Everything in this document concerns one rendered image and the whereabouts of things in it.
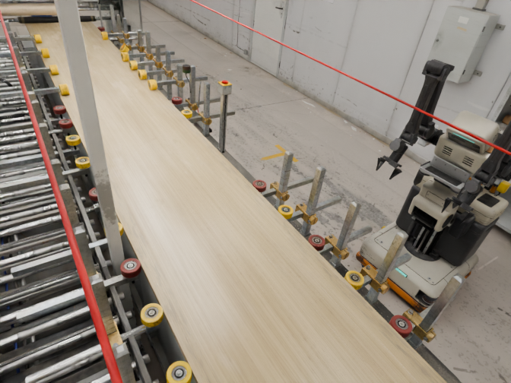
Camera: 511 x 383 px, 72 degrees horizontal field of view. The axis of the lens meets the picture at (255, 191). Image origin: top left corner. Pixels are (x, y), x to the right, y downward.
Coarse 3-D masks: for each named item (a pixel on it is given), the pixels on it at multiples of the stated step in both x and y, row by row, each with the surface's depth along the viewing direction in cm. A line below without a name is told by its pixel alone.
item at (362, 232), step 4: (364, 228) 189; (368, 228) 190; (372, 228) 190; (356, 232) 186; (360, 232) 187; (364, 232) 187; (368, 232) 190; (352, 236) 183; (356, 236) 184; (360, 236) 187; (348, 240) 182; (352, 240) 184; (328, 244) 177; (324, 248) 174; (328, 248) 174; (320, 252) 172; (324, 252) 174
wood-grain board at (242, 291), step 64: (64, 64) 315; (128, 64) 331; (128, 128) 233; (192, 128) 243; (128, 192) 181; (192, 192) 186; (256, 192) 192; (192, 256) 151; (256, 256) 155; (320, 256) 159; (192, 320) 127; (256, 320) 130; (320, 320) 132; (384, 320) 135
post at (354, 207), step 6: (354, 204) 157; (360, 204) 158; (348, 210) 161; (354, 210) 157; (348, 216) 162; (354, 216) 160; (348, 222) 163; (354, 222) 164; (342, 228) 167; (348, 228) 164; (342, 234) 169; (348, 234) 168; (342, 240) 170; (342, 246) 172; (336, 258) 177
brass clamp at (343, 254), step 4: (328, 240) 178; (332, 240) 178; (336, 240) 178; (332, 244) 176; (332, 248) 177; (336, 248) 174; (344, 248) 174; (332, 252) 178; (336, 252) 175; (340, 252) 173; (344, 252) 172; (348, 252) 173; (336, 256) 176; (340, 256) 172; (344, 256) 173
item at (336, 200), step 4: (328, 200) 202; (332, 200) 202; (336, 200) 202; (340, 200) 204; (320, 204) 197; (324, 204) 198; (328, 204) 200; (332, 204) 202; (316, 208) 195; (320, 208) 197; (324, 208) 200; (296, 212) 190; (300, 212) 190; (292, 216) 187; (296, 216) 188; (300, 216) 190; (288, 220) 186; (292, 220) 188
